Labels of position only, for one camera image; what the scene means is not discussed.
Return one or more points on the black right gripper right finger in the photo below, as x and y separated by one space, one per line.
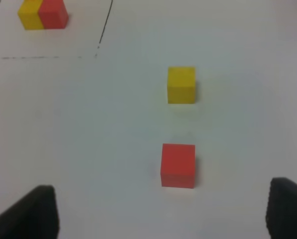
281 213

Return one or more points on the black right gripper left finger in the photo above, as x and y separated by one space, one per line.
34 216

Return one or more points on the template red cube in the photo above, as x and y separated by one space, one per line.
53 14

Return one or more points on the template yellow cube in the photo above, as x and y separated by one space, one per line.
28 15

